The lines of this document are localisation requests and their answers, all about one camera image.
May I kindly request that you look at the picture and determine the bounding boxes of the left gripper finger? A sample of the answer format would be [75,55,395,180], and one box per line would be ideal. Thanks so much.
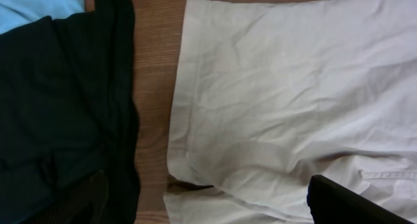
[307,175,411,224]

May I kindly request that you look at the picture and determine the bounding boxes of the beige shorts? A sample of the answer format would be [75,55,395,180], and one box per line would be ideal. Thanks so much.
[164,0,416,223]

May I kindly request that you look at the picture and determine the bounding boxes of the black garment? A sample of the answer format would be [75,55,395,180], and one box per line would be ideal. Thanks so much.
[1,0,140,223]

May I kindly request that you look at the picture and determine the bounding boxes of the light blue shirt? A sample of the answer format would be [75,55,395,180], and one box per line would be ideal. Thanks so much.
[1,0,85,33]

